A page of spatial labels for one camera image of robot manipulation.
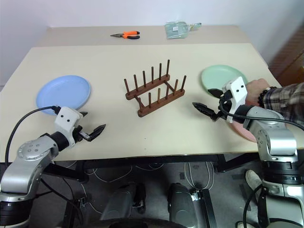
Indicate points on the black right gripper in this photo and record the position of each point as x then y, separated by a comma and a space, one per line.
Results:
224, 104

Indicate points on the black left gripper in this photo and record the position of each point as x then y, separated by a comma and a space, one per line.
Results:
83, 135

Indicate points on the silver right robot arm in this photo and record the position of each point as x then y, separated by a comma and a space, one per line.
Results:
273, 140

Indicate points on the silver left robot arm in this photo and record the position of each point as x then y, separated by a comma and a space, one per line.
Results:
28, 152

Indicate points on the plaid sleeved forearm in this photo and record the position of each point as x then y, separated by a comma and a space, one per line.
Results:
285, 99

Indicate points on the wooden dish rack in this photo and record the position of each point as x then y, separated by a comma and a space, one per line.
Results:
154, 105

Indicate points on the person's bare hand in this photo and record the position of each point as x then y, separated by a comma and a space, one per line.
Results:
255, 91

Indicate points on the light green plate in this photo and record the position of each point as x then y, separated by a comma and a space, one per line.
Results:
218, 76

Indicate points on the light blue plate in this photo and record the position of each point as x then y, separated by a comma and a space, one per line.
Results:
61, 92

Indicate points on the pinkish red plate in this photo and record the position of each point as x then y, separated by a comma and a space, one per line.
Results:
242, 131

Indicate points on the clear plastic bag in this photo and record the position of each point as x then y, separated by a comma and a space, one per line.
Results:
177, 31

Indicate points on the small plastic wrapped green item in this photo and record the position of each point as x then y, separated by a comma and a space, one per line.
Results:
196, 24

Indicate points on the dark grey rounded cover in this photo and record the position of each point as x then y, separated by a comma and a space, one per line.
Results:
180, 202
118, 202

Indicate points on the white shoe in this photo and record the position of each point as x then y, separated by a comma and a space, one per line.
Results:
253, 178

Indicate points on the brown wooden furniture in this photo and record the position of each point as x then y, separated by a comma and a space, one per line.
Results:
292, 59

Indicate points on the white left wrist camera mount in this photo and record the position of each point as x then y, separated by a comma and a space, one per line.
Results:
66, 118

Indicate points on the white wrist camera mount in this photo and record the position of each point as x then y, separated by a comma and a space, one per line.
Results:
66, 118
237, 89

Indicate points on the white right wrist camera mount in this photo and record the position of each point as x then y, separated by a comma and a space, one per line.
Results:
237, 89

